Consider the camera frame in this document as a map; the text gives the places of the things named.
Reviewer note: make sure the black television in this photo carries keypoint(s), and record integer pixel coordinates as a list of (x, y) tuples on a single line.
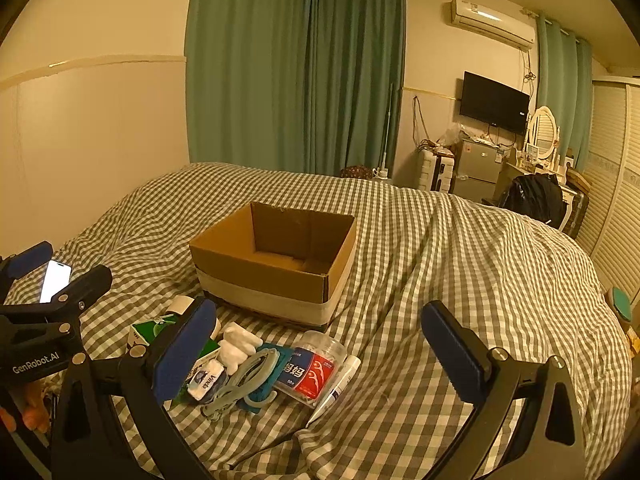
[(492, 102)]

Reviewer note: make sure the white air conditioner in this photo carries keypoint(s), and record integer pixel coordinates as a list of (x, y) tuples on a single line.
[(492, 20)]

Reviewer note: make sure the light green curtain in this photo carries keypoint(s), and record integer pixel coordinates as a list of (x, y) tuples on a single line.
[(562, 90)]

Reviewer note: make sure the teal packet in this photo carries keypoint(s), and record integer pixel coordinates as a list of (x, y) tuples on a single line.
[(281, 360)]

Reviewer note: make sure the green white medicine box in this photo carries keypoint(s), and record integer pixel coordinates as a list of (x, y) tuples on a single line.
[(145, 332)]

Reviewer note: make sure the dark dotted stool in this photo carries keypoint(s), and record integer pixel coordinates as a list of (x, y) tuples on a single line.
[(357, 172)]

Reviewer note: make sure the brown suitcase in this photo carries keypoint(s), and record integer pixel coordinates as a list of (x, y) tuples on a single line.
[(577, 212)]

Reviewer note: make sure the white oval mirror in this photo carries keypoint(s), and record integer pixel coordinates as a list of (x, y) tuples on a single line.
[(543, 130)]

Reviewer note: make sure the white tube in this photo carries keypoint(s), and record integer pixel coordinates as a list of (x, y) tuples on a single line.
[(340, 385)]

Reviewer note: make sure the beige tape roll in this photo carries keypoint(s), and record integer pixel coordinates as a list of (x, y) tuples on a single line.
[(179, 304)]

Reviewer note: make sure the cardboard box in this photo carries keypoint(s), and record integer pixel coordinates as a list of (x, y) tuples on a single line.
[(260, 265)]

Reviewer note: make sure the white suitcase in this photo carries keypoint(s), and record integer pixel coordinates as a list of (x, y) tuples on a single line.
[(432, 170)]

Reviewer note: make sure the white blue tissue pack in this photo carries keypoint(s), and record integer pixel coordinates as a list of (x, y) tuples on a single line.
[(206, 381)]

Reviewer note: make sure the orange cloth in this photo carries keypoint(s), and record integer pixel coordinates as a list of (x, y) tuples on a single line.
[(36, 412)]

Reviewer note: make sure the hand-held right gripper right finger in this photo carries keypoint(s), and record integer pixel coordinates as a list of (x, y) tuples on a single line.
[(450, 350)]

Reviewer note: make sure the white pole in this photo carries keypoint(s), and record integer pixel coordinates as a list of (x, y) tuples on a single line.
[(387, 130)]

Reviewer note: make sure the clear floss pick jar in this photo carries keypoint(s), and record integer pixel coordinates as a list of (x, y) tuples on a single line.
[(315, 366)]

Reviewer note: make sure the silver fridge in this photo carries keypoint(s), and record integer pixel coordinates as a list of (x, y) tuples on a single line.
[(477, 170)]

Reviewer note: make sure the white slatted wardrobe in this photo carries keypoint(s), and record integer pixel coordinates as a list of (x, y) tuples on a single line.
[(612, 185)]

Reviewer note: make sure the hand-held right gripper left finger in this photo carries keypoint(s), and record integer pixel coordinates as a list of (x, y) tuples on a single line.
[(184, 352)]

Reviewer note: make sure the checked blanket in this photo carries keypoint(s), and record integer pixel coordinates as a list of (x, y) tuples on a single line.
[(425, 260)]

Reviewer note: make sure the smartphone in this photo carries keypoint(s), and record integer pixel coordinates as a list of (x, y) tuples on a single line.
[(54, 280)]

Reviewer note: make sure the black backpack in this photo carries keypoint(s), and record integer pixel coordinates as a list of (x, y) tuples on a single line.
[(535, 200)]

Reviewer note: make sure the teal round object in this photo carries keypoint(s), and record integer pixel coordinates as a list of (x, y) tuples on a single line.
[(622, 304)]

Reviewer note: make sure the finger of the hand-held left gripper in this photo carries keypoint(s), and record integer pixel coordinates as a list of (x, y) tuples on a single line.
[(30, 258), (85, 285)]

